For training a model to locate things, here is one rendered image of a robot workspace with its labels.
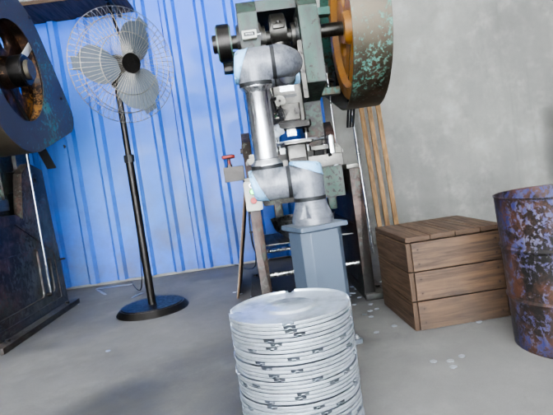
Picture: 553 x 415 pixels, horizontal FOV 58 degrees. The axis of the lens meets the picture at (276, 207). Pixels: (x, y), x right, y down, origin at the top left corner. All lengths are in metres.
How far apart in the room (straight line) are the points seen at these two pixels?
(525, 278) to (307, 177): 0.76
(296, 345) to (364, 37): 1.58
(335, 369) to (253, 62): 1.06
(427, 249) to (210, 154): 2.19
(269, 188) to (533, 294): 0.90
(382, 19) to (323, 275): 1.17
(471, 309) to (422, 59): 2.42
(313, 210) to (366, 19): 0.95
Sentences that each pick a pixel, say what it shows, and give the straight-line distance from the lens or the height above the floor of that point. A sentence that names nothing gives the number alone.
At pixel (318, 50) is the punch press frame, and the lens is 2.57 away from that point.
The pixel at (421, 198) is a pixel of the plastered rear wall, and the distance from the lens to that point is 3.98.
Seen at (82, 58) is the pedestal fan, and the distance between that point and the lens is 2.72.
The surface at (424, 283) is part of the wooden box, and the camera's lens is 1.94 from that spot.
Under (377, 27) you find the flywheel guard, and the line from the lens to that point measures 2.37.
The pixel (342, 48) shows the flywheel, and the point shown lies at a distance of 2.95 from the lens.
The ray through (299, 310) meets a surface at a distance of 1.17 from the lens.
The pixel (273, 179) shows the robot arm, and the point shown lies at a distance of 1.78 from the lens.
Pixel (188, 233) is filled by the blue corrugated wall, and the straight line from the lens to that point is 3.78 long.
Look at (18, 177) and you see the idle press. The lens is 3.17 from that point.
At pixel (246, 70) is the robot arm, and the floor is 1.01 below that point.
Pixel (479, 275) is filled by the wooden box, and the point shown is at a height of 0.17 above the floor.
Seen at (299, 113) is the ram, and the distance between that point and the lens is 2.52.
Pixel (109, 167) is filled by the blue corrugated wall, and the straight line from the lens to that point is 3.86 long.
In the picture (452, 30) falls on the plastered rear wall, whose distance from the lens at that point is 4.18.
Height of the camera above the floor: 0.66
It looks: 4 degrees down
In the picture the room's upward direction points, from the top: 8 degrees counter-clockwise
